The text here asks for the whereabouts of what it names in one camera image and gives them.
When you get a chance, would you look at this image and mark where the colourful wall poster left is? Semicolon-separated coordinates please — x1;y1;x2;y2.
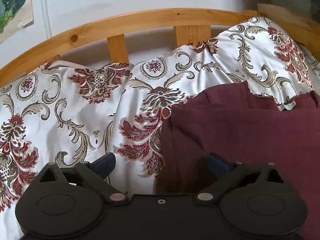
1;0;34;43

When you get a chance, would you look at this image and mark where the white floral satin bedspread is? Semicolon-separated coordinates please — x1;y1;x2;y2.
1;17;319;239

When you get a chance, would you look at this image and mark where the maroon small garment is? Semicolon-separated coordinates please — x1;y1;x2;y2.
156;82;319;239

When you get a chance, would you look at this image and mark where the white wall pipe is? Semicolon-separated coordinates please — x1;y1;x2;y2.
41;0;52;39

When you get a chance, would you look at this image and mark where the wooden bed frame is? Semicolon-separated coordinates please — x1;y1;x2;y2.
1;4;319;86

